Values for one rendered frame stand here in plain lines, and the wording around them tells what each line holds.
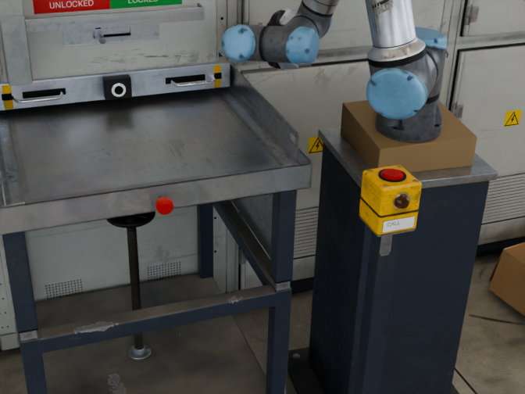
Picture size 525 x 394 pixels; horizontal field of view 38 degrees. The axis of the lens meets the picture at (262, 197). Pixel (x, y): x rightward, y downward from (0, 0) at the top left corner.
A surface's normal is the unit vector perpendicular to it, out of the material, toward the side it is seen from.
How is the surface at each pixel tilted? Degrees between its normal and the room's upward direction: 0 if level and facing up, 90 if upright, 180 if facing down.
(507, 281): 77
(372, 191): 90
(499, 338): 0
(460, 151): 90
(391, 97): 102
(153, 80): 90
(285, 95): 90
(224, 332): 0
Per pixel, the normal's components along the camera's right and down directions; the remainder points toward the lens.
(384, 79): -0.36, 0.61
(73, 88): 0.34, 0.46
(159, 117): 0.03, -0.88
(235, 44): -0.40, 0.20
